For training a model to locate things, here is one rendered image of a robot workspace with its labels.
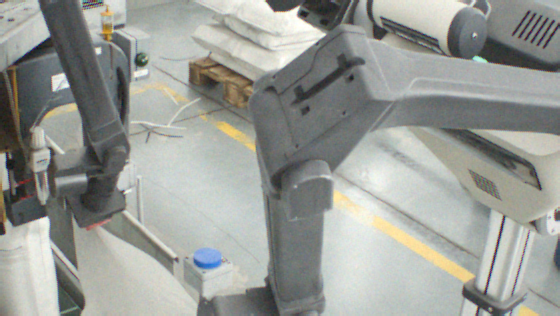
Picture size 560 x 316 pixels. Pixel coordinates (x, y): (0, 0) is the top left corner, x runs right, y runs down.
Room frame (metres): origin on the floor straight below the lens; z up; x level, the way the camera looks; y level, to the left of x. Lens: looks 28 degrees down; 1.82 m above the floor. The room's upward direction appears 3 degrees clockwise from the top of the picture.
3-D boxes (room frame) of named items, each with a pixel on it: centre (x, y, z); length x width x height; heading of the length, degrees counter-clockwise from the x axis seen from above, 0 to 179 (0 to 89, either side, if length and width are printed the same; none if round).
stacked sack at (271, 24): (4.15, -0.09, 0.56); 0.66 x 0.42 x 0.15; 131
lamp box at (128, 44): (1.42, 0.29, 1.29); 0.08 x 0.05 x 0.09; 41
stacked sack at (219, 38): (4.45, 0.18, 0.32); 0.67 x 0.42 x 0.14; 135
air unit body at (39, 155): (1.21, 0.43, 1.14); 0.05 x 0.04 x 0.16; 131
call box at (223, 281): (1.39, 0.13, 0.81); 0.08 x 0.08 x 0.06; 41
